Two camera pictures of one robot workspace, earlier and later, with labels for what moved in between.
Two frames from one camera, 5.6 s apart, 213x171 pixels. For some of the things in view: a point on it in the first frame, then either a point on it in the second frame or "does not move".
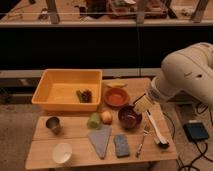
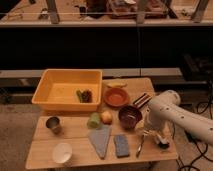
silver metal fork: x=146 y=131 does not move
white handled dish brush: x=158 y=138 does not move
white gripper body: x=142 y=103 → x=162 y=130
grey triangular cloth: x=100 y=138 does not move
